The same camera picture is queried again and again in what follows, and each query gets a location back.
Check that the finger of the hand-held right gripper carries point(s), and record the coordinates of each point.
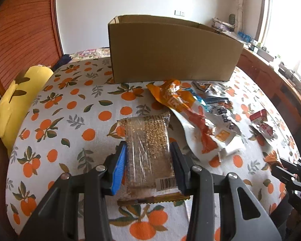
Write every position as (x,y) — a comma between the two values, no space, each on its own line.
(291,184)
(298,167)

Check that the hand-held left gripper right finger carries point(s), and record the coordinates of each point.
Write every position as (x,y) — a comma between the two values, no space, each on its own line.
(180,170)

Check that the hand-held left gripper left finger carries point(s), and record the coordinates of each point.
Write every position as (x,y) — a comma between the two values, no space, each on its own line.
(119,170)

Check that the small orange snack packet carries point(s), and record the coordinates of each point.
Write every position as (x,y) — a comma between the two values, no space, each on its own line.
(271,157)

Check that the clear grain bar packet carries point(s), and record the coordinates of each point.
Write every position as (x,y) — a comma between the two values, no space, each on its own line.
(148,150)

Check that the brown cardboard box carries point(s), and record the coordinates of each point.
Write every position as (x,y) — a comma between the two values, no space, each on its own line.
(170,52)

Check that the red white snack packet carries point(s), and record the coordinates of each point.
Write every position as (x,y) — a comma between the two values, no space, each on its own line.
(258,116)
(266,130)

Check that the orange fruit print bedsheet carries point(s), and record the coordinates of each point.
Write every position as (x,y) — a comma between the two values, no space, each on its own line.
(72,120)

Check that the long orange snack bag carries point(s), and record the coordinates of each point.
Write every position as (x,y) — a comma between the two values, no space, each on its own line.
(180,100)

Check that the white blue snack packet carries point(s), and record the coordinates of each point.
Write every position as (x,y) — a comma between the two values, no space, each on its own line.
(220,113)

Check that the small silver snack packet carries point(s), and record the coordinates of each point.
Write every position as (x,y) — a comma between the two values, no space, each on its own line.
(203,85)

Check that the black device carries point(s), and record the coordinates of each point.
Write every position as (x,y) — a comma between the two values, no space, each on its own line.
(289,72)

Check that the wooden cabinet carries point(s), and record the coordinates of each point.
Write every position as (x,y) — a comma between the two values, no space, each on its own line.
(260,70)

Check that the yellow plush pillow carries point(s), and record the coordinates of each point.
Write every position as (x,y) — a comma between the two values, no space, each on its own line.
(17,105)

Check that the floral cloth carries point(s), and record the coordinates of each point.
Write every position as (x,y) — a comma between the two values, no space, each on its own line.
(90,53)

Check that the dark blue cloth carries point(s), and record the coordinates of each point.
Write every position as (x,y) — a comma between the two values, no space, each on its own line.
(62,61)

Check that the row of blue packets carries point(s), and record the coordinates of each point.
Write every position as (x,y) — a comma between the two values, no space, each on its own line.
(243,35)

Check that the window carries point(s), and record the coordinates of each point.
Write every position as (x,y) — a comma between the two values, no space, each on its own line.
(286,17)

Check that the pile of papers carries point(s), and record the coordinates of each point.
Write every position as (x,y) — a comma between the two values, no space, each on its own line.
(223,24)

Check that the pale curtain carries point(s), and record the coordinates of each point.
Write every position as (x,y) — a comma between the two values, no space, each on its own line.
(243,5)

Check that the wooden slatted wardrobe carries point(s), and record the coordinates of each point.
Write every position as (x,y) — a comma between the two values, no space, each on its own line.
(22,25)

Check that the white wall socket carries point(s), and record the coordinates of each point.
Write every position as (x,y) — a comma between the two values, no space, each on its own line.
(180,12)

